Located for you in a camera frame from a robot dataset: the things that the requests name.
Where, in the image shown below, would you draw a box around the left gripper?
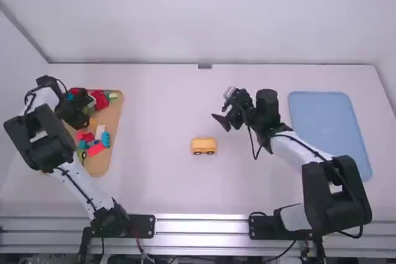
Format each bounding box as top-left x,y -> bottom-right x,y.
57,89 -> 91,130

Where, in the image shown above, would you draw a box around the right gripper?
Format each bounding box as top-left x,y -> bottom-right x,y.
212,88 -> 256,132

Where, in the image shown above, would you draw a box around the red wheeled toy brick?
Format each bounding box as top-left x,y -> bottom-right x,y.
89,90 -> 111,112

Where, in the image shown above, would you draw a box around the tan tray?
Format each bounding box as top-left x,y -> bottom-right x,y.
60,88 -> 124,177

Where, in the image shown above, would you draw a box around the yellow toy car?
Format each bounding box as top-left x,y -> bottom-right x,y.
191,137 -> 218,156

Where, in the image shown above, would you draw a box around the pink toy brick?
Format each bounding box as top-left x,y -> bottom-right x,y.
87,143 -> 106,157

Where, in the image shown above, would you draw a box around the blue mat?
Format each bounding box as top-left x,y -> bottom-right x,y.
287,91 -> 374,182

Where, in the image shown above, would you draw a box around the silver rails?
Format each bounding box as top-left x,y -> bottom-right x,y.
0,213 -> 396,257

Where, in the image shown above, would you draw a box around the black cable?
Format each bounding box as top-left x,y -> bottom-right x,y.
338,223 -> 364,240
246,123 -> 267,161

